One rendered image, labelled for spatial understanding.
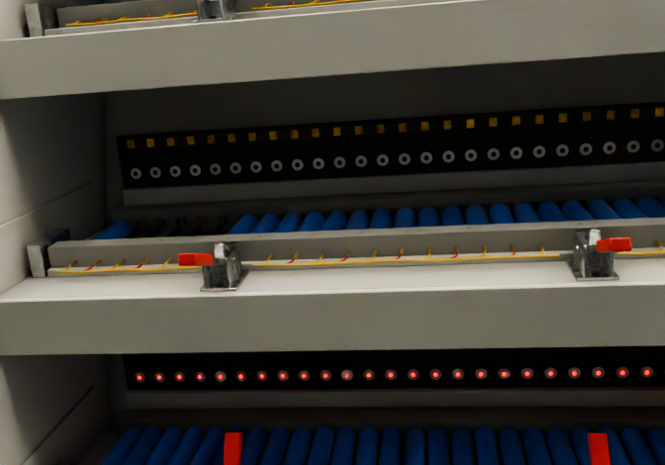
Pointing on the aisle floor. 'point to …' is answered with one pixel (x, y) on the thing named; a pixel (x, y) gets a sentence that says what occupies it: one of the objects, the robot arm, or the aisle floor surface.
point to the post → (54, 111)
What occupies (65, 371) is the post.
